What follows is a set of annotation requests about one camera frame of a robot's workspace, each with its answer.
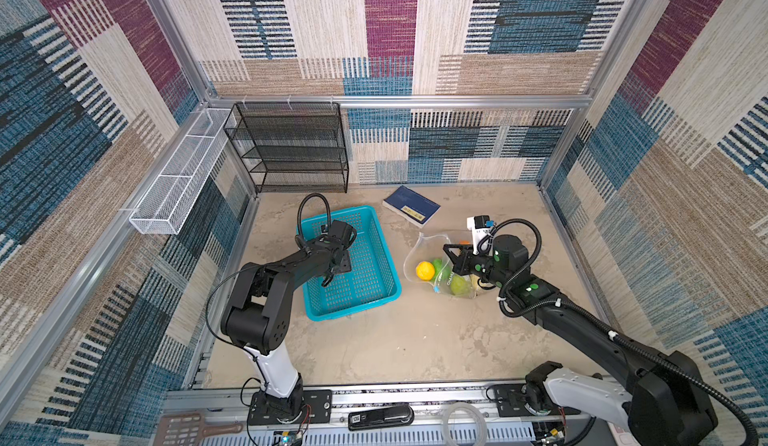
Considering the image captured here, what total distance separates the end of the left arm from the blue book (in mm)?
303

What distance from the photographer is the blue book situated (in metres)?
1.10

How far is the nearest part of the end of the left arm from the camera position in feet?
2.28
